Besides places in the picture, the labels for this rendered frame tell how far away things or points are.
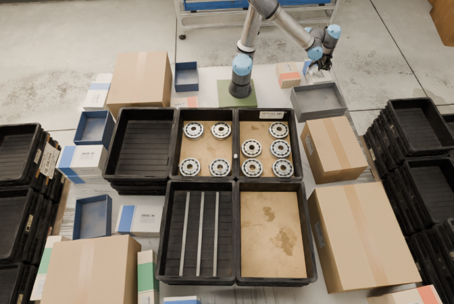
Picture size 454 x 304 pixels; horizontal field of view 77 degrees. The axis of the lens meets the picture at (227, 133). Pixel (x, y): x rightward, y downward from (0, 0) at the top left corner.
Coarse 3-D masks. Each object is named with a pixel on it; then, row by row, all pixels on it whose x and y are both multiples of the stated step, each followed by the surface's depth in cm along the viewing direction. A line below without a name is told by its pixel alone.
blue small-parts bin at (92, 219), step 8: (80, 200) 139; (88, 200) 140; (96, 200) 142; (104, 200) 144; (80, 208) 140; (88, 208) 141; (96, 208) 141; (104, 208) 141; (80, 216) 139; (88, 216) 139; (96, 216) 139; (104, 216) 139; (80, 224) 137; (88, 224) 137; (96, 224) 137; (104, 224) 137; (72, 232) 129; (80, 232) 135; (88, 232) 135; (96, 232) 135; (104, 232) 135
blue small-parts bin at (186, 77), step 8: (176, 64) 189; (184, 64) 189; (192, 64) 190; (176, 72) 192; (184, 72) 192; (192, 72) 192; (176, 80) 188; (184, 80) 188; (192, 80) 188; (176, 88) 180; (184, 88) 180; (192, 88) 181
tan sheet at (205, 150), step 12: (204, 132) 150; (192, 144) 146; (204, 144) 146; (216, 144) 146; (228, 144) 146; (180, 156) 143; (192, 156) 143; (204, 156) 143; (216, 156) 142; (228, 156) 142; (204, 168) 139
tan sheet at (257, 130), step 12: (240, 132) 150; (252, 132) 150; (264, 132) 150; (288, 132) 150; (240, 144) 146; (264, 144) 146; (240, 156) 142; (264, 156) 142; (240, 168) 139; (252, 168) 139; (264, 168) 139
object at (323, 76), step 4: (308, 60) 185; (304, 64) 186; (308, 64) 183; (316, 64) 183; (304, 68) 187; (316, 68) 181; (304, 72) 188; (316, 72) 179; (320, 72) 179; (324, 72) 179; (328, 72) 179; (304, 76) 189; (308, 76) 182; (312, 76) 177; (316, 76) 177; (320, 76) 177; (324, 76) 177; (328, 76) 177; (308, 80) 183; (312, 80) 176; (316, 80) 175; (320, 80) 175; (324, 80) 175; (328, 80) 175; (308, 84) 184
